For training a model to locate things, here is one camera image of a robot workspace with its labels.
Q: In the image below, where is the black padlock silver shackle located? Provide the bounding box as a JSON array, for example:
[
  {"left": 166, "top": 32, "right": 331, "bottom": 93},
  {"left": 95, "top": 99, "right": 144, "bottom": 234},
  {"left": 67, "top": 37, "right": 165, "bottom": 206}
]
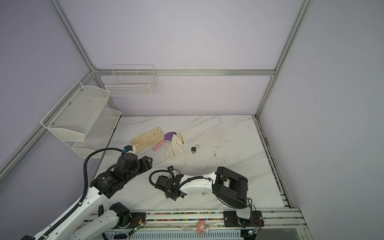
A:
[{"left": 191, "top": 144, "right": 200, "bottom": 154}]

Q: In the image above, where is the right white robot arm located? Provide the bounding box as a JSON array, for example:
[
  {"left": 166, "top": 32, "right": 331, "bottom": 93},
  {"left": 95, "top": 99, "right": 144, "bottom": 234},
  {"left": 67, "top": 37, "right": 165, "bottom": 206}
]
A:
[{"left": 149, "top": 166, "right": 265, "bottom": 229}]

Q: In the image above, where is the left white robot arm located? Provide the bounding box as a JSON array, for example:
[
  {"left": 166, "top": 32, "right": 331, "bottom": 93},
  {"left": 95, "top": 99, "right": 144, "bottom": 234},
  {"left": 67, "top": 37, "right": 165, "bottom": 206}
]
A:
[{"left": 23, "top": 146, "right": 153, "bottom": 240}]

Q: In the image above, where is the white knit glove yellow cuff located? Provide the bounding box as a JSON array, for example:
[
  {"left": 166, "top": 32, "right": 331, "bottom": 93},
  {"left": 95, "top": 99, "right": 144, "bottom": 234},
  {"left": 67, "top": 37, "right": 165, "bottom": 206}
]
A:
[{"left": 165, "top": 134, "right": 184, "bottom": 158}]

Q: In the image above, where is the pink toy figure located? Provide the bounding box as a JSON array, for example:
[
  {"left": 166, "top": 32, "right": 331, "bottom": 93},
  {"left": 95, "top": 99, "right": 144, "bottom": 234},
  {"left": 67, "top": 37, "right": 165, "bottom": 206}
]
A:
[{"left": 197, "top": 220, "right": 209, "bottom": 235}]

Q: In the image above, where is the white mesh two-tier shelf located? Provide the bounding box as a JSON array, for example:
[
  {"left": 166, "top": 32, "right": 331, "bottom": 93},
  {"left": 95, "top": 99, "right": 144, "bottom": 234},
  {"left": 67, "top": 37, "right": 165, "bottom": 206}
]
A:
[{"left": 41, "top": 82, "right": 121, "bottom": 159}]

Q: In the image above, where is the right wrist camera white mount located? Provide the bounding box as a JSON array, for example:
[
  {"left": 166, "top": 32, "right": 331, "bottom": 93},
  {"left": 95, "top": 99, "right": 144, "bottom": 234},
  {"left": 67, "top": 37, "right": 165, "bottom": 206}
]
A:
[{"left": 167, "top": 166, "right": 175, "bottom": 173}]

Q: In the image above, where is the purple trowel pink handle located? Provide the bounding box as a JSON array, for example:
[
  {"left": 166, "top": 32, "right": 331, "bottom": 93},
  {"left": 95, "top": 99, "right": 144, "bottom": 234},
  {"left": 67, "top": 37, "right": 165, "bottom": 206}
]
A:
[{"left": 153, "top": 132, "right": 177, "bottom": 151}]

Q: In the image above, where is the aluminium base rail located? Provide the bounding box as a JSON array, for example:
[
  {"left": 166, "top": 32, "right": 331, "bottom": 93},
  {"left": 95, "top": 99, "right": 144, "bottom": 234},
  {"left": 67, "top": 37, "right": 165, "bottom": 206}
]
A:
[{"left": 93, "top": 209, "right": 313, "bottom": 240}]

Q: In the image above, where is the white wire basket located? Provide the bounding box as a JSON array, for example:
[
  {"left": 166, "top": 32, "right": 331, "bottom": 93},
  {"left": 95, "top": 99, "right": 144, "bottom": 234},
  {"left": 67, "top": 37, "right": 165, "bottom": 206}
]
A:
[{"left": 105, "top": 65, "right": 157, "bottom": 97}]

